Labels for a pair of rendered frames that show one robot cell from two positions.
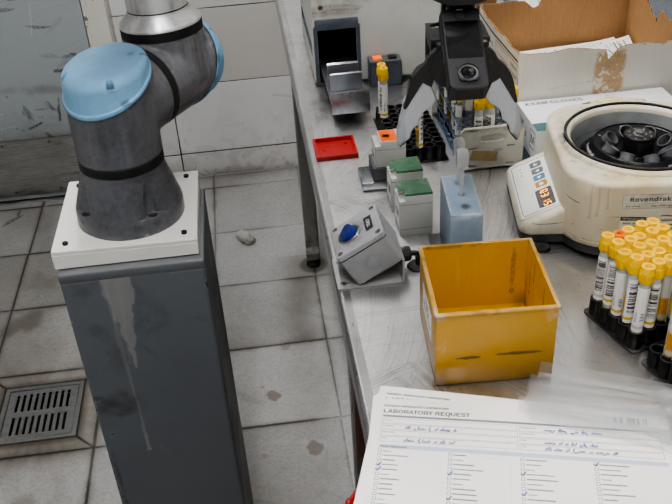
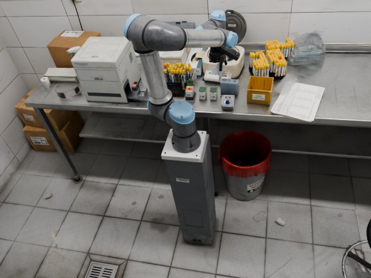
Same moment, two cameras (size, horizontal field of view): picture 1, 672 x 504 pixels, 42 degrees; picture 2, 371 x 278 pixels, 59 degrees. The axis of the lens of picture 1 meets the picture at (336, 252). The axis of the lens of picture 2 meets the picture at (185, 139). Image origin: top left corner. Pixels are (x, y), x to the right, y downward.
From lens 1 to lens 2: 161 cm
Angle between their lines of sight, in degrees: 51
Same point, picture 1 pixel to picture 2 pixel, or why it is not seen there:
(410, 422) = (281, 108)
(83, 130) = (191, 124)
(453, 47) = (230, 51)
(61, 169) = not seen: outside the picture
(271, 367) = (121, 201)
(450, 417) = (281, 103)
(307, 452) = (162, 198)
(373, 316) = (244, 110)
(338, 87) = (146, 95)
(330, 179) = not seen: hidden behind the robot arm
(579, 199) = (234, 68)
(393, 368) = (262, 110)
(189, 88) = not seen: hidden behind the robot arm
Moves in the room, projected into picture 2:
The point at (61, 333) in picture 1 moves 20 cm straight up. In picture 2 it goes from (58, 268) to (46, 255)
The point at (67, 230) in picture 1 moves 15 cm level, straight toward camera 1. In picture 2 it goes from (189, 155) to (220, 151)
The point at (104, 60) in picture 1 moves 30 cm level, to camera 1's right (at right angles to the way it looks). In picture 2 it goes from (180, 107) to (197, 70)
